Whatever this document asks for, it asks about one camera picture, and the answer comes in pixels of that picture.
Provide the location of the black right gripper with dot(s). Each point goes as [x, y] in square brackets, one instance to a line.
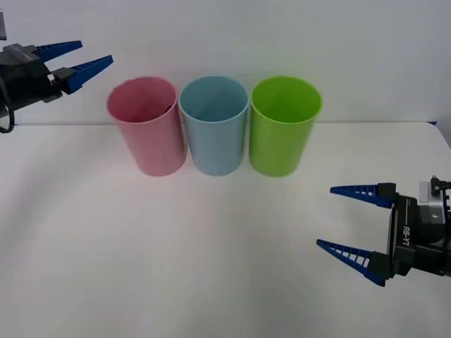
[403, 239]

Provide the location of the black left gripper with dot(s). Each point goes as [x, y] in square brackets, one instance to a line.
[24, 81]

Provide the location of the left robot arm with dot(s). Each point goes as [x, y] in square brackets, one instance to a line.
[3, 24]

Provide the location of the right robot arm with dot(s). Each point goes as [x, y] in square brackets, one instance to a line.
[435, 211]

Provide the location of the pink plastic waste bin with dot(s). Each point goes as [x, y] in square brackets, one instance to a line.
[151, 148]

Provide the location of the green plastic waste bin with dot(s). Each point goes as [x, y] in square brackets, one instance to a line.
[278, 148]

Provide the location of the pale blue plastic waste bin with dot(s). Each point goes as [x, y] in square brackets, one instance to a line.
[215, 148]

